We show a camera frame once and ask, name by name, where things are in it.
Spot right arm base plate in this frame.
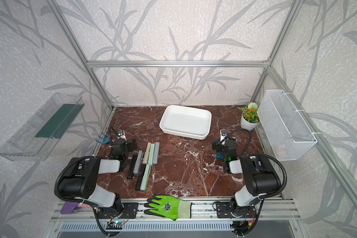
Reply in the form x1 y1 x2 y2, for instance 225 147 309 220
213 201 257 219

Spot white rectangular storage box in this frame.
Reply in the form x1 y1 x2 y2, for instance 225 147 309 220
159 105 212 140

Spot green black work glove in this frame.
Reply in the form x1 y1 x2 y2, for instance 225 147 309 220
144 195 192 221

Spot grey pruning pliers left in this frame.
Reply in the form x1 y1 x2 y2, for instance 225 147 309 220
133 150 143 175

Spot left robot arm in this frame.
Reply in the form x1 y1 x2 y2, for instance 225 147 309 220
54 138 138 219

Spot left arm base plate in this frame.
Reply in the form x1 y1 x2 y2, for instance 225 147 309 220
97 202 139 219

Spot light green pliers lower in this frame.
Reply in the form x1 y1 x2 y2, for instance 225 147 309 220
140 164 152 191

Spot grey pruning pliers right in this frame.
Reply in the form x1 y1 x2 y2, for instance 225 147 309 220
152 142 160 164

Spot black pruning pliers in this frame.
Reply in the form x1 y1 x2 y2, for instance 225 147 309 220
135 164 146 190
127 155 137 179

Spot black pruning pliers lower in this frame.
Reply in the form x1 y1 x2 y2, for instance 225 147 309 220
135 164 146 190

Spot white wire mesh basket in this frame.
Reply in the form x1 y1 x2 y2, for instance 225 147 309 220
257 89 317 161

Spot black pruning pliers far left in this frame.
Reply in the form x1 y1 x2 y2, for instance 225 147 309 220
127 155 137 179

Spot small potted flower plant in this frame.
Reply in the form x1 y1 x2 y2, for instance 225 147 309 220
238 102 260 131

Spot blue garden hand rake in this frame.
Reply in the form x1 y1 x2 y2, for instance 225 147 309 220
96 132 110 144

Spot purple pink garden trowel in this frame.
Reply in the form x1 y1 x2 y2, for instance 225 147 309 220
60 202 91 214

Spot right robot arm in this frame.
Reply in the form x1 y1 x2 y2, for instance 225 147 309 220
212 139 288 220

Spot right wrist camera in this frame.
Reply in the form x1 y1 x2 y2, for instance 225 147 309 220
220 130 229 140

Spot grey pruning pliers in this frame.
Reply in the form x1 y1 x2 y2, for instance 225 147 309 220
152 142 160 164
133 150 143 175

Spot clear plastic wall shelf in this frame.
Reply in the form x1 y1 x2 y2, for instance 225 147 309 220
0 93 84 161

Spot beige pruning pliers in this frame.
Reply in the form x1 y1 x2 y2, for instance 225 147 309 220
142 142 151 164

